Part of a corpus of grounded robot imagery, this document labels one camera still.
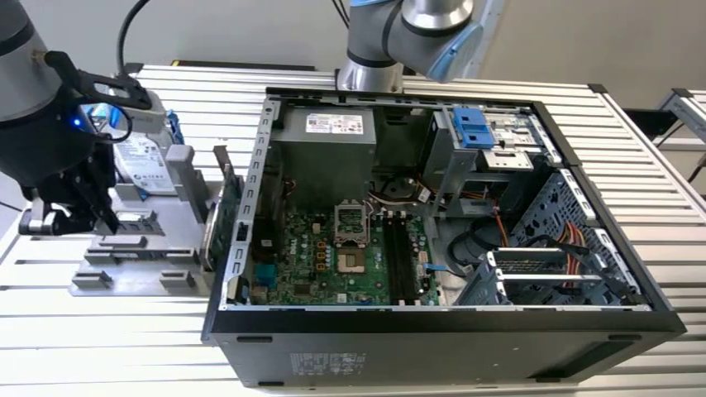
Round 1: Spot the aluminium slat side table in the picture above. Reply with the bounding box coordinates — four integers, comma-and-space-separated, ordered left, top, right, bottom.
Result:
652, 87, 706, 183

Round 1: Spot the wide orange yellow wire ribbon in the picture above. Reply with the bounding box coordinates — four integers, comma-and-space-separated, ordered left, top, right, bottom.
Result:
554, 222, 588, 290

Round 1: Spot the hard disk in blue carrier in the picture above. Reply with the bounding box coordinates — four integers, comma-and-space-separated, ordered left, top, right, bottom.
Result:
109, 108, 187, 196

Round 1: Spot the green graphics card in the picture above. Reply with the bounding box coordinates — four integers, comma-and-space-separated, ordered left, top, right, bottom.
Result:
199, 138, 247, 272

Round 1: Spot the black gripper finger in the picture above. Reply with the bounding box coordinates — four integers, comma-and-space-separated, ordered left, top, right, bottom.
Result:
17, 197, 97, 237
59, 162, 121, 238

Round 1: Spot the black PC case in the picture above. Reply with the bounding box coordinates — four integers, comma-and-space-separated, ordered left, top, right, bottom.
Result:
199, 85, 690, 389

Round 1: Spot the grey power supply unit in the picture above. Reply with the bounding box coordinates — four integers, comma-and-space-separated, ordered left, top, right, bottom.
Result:
268, 103, 379, 208

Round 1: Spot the round dark cooler fan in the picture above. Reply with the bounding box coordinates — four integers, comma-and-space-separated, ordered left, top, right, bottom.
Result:
379, 174, 423, 204

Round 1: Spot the small silver wrist camera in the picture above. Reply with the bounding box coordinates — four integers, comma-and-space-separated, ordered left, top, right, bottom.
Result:
43, 50, 168, 132

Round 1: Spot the white fan wire bundle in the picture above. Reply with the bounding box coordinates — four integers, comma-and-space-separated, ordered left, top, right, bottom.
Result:
366, 190, 423, 211

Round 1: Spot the grey metal drive cage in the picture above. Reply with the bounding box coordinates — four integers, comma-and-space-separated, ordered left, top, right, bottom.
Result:
422, 105, 552, 218

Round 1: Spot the RAM slot with white latches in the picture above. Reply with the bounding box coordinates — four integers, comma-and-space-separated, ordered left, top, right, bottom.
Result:
400, 210, 423, 307
386, 210, 407, 307

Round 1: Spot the black cable loop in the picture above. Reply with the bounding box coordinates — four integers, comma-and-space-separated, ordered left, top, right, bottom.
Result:
447, 218, 500, 279

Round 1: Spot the thin orange yellow wire bundle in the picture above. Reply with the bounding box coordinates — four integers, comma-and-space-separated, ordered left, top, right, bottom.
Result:
492, 204, 510, 250

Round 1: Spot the grey parts rack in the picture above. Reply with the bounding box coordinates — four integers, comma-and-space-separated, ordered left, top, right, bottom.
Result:
67, 143, 221, 297

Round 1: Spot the green motherboard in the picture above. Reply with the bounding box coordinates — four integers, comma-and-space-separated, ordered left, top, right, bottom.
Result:
247, 206, 446, 308

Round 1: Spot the thin black camera cable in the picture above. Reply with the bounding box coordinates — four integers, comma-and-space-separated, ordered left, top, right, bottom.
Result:
115, 0, 151, 79

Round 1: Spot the metal socket cover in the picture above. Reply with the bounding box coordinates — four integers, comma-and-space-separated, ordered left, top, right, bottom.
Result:
333, 199, 370, 246

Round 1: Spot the perforated metal disk bay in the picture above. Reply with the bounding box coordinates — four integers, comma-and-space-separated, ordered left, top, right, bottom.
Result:
455, 167, 647, 309

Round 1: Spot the blue plastic drive latch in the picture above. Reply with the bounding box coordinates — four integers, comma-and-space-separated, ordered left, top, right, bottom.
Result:
448, 106, 492, 150

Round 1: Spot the CPU socket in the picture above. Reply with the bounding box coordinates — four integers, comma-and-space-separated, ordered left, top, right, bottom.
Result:
336, 246, 370, 275

